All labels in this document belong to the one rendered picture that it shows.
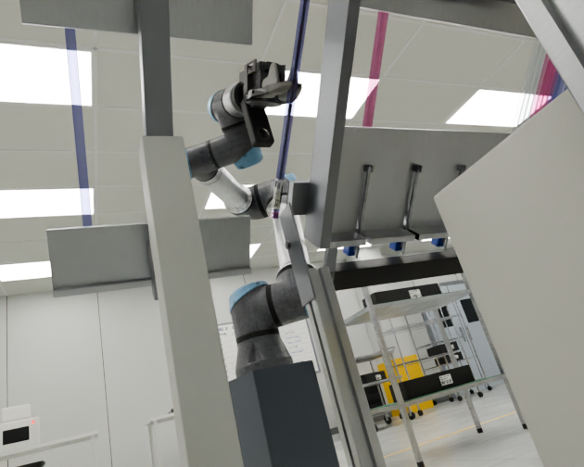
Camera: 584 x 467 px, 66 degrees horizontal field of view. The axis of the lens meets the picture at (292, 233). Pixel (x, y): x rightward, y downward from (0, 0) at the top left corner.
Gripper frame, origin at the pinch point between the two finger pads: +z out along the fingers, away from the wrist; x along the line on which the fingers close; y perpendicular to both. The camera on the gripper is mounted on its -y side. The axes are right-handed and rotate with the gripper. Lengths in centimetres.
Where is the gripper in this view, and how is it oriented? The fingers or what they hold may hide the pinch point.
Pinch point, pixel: (292, 89)
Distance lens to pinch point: 88.4
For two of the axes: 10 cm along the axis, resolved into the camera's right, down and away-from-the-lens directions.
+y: 0.1, -10.0, -0.8
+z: 5.3, 0.7, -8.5
